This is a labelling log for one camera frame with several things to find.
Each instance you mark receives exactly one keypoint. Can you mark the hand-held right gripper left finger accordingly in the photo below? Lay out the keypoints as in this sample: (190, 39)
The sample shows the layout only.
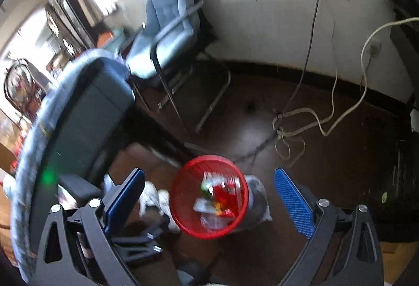
(126, 204)

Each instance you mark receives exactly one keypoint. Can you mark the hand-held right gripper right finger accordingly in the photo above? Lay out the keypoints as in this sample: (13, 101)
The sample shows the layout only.
(294, 204)

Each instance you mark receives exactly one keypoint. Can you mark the red mesh waste basket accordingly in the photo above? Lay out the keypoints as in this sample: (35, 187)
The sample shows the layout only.
(186, 194)

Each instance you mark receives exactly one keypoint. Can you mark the green drink carton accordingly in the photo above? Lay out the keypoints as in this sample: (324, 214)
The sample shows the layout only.
(205, 187)

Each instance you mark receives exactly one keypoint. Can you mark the white shoe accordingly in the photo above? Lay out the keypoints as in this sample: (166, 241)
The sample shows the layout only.
(152, 196)

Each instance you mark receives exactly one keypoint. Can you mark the grey plastic bag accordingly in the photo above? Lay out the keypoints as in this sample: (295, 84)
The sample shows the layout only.
(258, 197)

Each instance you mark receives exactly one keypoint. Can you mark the red snack bag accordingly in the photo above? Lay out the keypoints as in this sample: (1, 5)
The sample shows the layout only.
(224, 195)

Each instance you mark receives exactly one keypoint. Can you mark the dark grey table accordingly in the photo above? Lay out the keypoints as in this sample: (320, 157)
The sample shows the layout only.
(88, 115)

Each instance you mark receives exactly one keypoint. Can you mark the blue striped tablecloth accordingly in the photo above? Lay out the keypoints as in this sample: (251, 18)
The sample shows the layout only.
(27, 174)

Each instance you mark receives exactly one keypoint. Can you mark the black furniture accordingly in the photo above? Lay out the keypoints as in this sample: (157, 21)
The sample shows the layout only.
(402, 109)

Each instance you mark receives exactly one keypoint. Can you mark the orange plastic basin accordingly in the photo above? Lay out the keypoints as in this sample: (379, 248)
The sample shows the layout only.
(104, 38)

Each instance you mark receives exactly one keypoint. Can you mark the black chair with blue cushion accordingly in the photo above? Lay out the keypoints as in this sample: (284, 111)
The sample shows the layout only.
(170, 30)

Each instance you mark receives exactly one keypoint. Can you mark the dark wooden cabinet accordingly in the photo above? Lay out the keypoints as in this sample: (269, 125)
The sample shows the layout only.
(70, 17)

